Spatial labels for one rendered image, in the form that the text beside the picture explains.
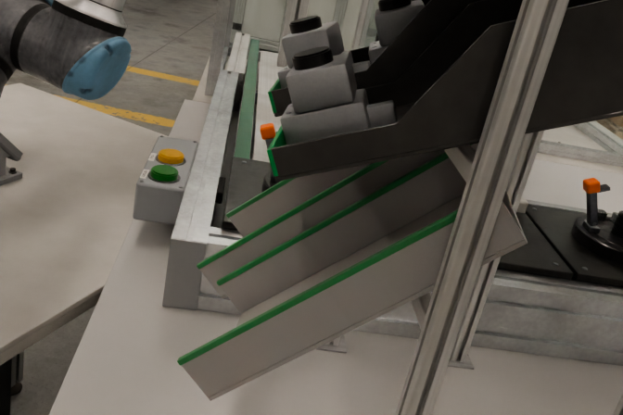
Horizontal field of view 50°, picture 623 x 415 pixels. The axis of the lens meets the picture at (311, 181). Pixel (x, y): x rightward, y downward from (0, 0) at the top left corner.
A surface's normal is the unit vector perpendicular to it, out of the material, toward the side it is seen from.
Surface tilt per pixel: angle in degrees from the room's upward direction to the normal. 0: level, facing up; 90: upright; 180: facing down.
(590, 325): 90
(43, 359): 0
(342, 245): 90
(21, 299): 0
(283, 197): 90
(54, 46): 74
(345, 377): 0
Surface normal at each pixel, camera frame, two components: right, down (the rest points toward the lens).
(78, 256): 0.19, -0.91
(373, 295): -0.11, 0.36
